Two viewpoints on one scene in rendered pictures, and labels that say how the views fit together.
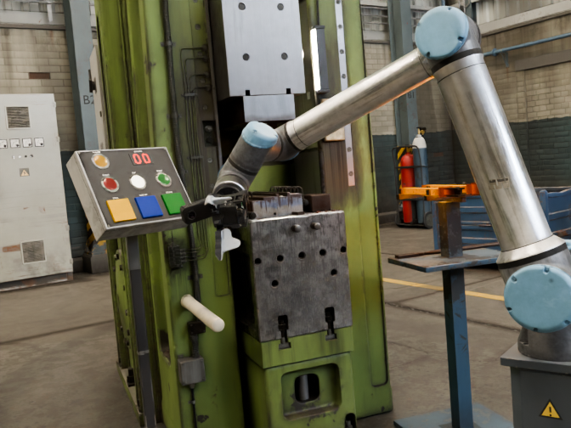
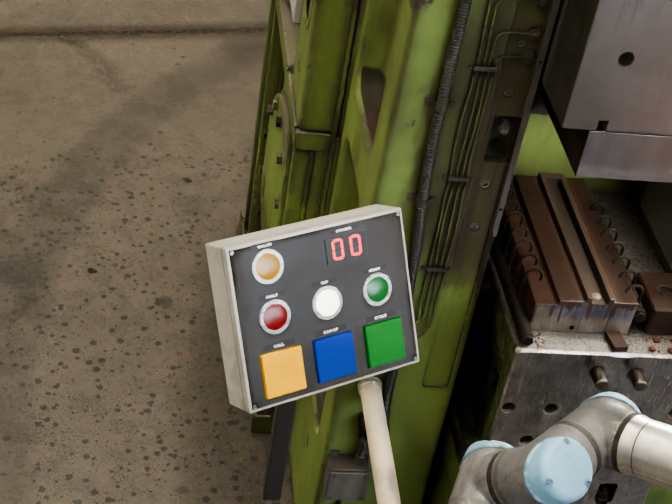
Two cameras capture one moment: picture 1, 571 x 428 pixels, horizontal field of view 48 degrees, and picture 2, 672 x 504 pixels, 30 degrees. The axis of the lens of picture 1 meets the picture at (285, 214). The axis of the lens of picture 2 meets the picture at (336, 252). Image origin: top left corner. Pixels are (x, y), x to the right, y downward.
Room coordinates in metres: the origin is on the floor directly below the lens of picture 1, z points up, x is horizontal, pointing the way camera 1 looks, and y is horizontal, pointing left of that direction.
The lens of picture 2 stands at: (0.44, 0.20, 2.42)
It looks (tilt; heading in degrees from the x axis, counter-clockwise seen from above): 37 degrees down; 9
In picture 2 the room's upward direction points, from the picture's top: 10 degrees clockwise
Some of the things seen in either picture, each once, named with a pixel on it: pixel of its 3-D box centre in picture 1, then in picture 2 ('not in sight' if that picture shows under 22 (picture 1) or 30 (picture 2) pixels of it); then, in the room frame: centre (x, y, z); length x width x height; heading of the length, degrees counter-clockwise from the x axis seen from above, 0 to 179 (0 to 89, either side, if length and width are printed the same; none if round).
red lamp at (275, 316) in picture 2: (110, 183); (275, 316); (1.98, 0.53, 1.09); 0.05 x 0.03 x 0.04; 111
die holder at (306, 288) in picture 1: (277, 266); (551, 342); (2.61, 0.05, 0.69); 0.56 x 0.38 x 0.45; 21
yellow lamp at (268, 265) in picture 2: (100, 160); (267, 266); (2.01, 0.56, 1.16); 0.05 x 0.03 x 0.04; 111
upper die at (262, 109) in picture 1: (251, 114); (605, 95); (2.58, 0.10, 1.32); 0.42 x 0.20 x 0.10; 21
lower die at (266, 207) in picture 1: (259, 203); (558, 247); (2.58, 0.10, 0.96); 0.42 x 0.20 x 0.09; 21
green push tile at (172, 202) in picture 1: (174, 204); (383, 341); (2.09, 0.36, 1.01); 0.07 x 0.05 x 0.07; 136
